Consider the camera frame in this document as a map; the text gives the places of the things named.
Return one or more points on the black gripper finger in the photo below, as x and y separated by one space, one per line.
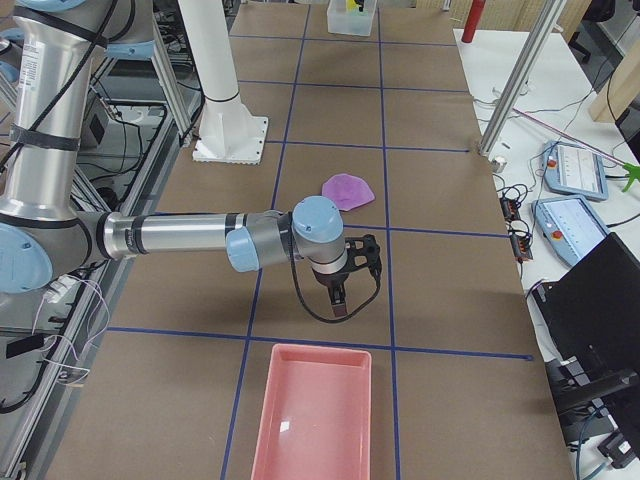
340 309
333 294

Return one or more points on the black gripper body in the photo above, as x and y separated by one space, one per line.
332 283

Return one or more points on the purple microfiber cloth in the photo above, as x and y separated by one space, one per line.
347 191

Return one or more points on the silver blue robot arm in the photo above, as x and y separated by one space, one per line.
43 237

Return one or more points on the clear plastic storage box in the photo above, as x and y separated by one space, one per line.
339 21

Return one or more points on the pink plastic tray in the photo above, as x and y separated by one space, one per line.
316 415

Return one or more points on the lower teach pendant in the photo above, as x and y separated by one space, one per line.
571 226

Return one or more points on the teach pendant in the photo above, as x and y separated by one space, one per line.
572 169
571 226

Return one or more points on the black monitor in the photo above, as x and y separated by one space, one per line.
592 315

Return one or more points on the upper teach pendant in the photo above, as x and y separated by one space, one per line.
572 169

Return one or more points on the red cylinder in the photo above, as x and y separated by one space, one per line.
473 20

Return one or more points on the green pink reach stick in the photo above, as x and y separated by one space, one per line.
632 170

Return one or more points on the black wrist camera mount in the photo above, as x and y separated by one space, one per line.
363 253

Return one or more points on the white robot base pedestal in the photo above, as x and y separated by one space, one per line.
228 132

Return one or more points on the black cable connectors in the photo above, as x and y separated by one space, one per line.
511 198

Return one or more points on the aluminium camera post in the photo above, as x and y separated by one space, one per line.
533 46

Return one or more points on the aluminium frame rail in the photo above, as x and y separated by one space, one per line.
56 327

